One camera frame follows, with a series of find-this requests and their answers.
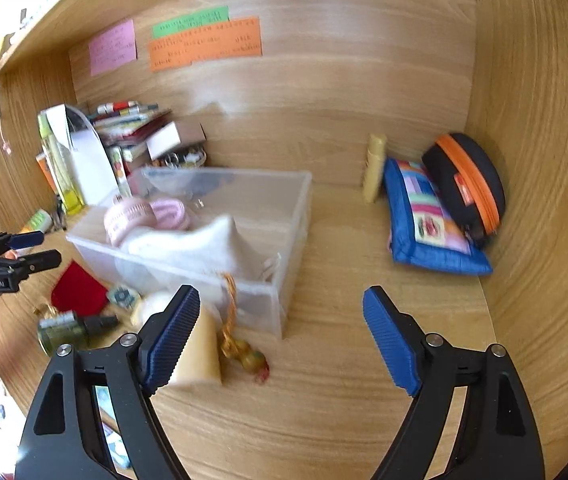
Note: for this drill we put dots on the stack of books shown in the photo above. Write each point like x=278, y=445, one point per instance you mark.
x=128, y=125

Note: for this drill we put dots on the red velvet pouch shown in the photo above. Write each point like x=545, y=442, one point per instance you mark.
x=79, y=290

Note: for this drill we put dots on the white cloth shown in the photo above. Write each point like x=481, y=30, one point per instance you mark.
x=203, y=247

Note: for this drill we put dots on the brown cardboard box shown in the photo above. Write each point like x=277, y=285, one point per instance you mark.
x=191, y=132

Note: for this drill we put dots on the orange paper note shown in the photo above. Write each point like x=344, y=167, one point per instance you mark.
x=203, y=47

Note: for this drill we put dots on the clear plastic storage box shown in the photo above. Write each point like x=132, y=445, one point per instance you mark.
x=291, y=240

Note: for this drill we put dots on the fruit print box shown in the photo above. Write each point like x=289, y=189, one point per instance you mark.
x=119, y=170

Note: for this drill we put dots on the pink paper note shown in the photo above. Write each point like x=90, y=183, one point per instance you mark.
x=112, y=47

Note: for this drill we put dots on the yellow tube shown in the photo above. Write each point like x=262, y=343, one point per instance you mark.
x=375, y=170

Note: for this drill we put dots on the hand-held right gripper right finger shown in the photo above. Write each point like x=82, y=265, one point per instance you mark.
x=389, y=340

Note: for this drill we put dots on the printed paper packet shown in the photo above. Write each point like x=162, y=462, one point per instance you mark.
x=113, y=440

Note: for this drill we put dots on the yellow-green tall bottle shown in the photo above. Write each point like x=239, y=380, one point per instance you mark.
x=66, y=180

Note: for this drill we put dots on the pink coiled band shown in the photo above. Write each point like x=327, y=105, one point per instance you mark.
x=136, y=215

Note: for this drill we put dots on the bowl of trinkets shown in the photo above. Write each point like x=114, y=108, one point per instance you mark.
x=183, y=157

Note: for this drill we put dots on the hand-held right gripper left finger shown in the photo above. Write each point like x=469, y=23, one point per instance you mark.
x=173, y=337

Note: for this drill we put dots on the beige eraser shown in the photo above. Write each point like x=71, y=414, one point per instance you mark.
x=203, y=355

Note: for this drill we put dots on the small patterned card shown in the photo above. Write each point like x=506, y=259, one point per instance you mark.
x=122, y=296

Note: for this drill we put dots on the black case with orange zipper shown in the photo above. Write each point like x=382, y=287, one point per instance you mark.
x=479, y=180

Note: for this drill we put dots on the wooden desktop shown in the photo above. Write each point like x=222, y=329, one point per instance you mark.
x=344, y=360

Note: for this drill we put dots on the white folded paper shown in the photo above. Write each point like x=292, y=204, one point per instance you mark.
x=91, y=170

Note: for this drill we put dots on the small white box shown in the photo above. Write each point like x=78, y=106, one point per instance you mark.
x=163, y=141

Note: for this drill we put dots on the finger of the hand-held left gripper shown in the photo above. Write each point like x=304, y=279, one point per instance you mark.
x=26, y=239
x=38, y=261

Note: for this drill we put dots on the blue patchwork pouch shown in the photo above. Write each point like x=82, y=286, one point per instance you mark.
x=419, y=230

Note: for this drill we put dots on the green paper note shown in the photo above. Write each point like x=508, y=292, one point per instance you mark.
x=191, y=21

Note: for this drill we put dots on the green glass bottle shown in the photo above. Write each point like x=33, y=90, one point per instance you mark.
x=61, y=332

